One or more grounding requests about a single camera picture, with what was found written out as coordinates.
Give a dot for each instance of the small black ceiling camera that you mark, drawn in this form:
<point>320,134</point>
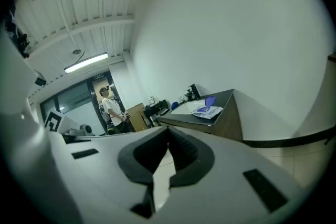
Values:
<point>40,82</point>

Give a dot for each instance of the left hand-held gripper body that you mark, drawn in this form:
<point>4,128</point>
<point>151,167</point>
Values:
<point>56,123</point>

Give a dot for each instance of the long ceiling light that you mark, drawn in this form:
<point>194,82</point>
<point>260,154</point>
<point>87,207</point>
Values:
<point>86,63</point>

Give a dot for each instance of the round smoke detector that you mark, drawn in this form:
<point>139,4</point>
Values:
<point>76,52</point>

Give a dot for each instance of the person's dark shirt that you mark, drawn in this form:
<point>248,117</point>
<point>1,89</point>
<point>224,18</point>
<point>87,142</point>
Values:
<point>8,25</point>

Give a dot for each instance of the black faucet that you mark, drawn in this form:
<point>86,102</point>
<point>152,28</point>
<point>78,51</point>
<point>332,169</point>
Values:
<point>193,91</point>

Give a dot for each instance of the black top wooden counter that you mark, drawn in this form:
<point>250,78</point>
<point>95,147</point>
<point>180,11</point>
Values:
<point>223,123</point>

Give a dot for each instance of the white sink basin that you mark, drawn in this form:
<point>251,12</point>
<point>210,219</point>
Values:
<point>183,110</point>

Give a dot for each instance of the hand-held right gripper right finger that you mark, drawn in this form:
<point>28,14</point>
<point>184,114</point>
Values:
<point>223,181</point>

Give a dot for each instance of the brown cardboard box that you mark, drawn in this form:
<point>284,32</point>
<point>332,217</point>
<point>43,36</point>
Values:
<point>135,119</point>

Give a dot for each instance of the exit sign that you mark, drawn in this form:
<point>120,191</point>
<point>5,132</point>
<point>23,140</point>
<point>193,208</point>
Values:
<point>98,76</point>

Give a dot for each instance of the black machine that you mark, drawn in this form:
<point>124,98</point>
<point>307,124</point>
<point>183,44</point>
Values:
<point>156,108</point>

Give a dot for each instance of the white and purple packet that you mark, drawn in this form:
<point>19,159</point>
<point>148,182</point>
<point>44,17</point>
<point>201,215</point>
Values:
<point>210,112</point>

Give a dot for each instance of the dark framed door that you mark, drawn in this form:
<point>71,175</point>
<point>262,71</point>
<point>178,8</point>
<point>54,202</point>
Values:
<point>119,102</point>

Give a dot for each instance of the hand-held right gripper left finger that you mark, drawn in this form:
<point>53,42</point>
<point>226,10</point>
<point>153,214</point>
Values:
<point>105,178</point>

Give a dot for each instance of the blue cloth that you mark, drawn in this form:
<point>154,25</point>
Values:
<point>174,105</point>

